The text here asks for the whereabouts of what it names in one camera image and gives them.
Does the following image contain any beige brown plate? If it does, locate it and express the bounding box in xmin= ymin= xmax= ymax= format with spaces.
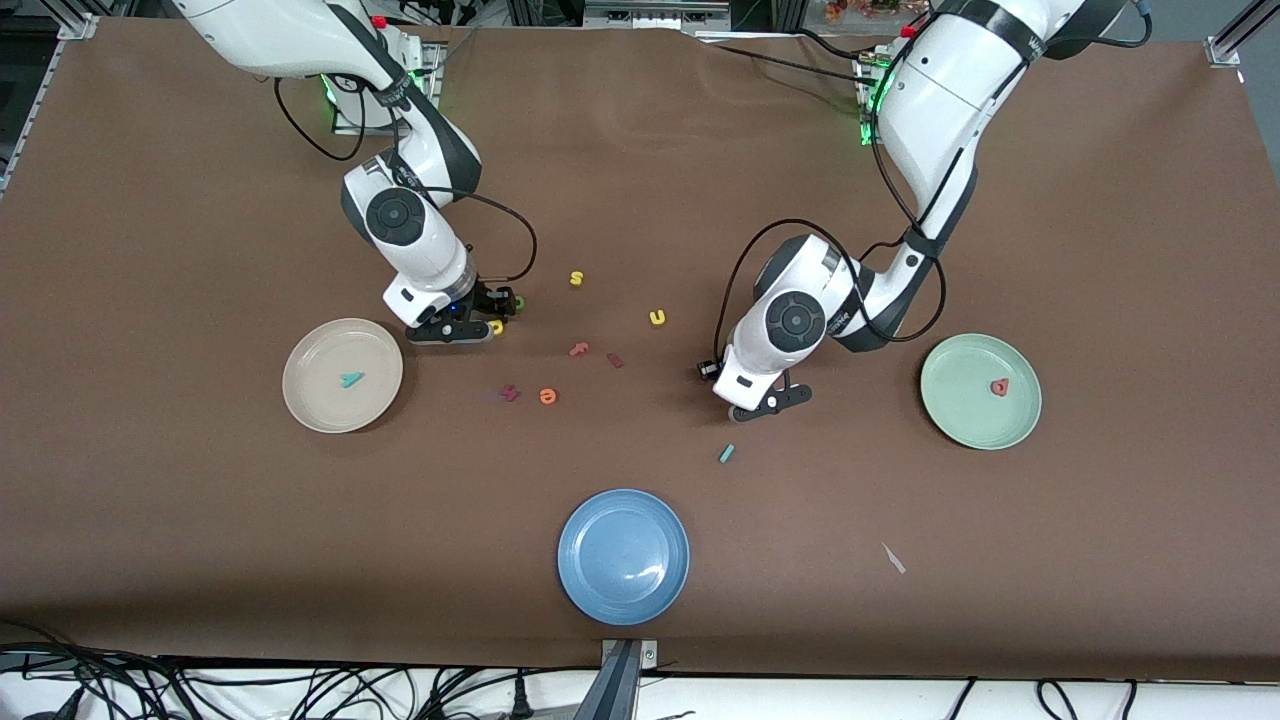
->
xmin=282 ymin=318 xmax=405 ymax=434

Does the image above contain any pale green plate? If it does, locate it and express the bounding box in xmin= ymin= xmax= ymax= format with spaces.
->
xmin=920 ymin=333 xmax=1043 ymax=451

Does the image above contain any brown table cover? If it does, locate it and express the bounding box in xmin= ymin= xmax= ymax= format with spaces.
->
xmin=0 ymin=18 xmax=1280 ymax=683

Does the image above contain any blue plate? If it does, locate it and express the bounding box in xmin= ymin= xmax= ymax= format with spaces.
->
xmin=557 ymin=488 xmax=691 ymax=627

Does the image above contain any grey metal box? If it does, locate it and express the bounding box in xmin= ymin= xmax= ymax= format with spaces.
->
xmin=583 ymin=0 xmax=731 ymax=29

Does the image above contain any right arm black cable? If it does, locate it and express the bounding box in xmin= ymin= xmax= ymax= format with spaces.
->
xmin=272 ymin=75 xmax=539 ymax=286

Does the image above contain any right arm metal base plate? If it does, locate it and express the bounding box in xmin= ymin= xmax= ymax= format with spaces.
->
xmin=330 ymin=40 xmax=447 ymax=136

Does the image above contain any thin black cable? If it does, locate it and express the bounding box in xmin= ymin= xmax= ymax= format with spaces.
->
xmin=690 ymin=36 xmax=869 ymax=91
xmin=795 ymin=28 xmax=879 ymax=65

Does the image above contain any grey camera mount pole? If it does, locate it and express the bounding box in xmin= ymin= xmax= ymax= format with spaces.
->
xmin=575 ymin=638 xmax=659 ymax=720

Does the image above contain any aluminium frame rail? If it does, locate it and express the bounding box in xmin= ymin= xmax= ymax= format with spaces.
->
xmin=0 ymin=12 xmax=101 ymax=196

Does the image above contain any tangled black cable bundle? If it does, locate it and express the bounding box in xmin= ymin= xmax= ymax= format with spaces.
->
xmin=0 ymin=618 xmax=601 ymax=720

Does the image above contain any aluminium frame corner bracket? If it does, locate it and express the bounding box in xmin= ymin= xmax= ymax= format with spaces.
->
xmin=1205 ymin=0 xmax=1280 ymax=68

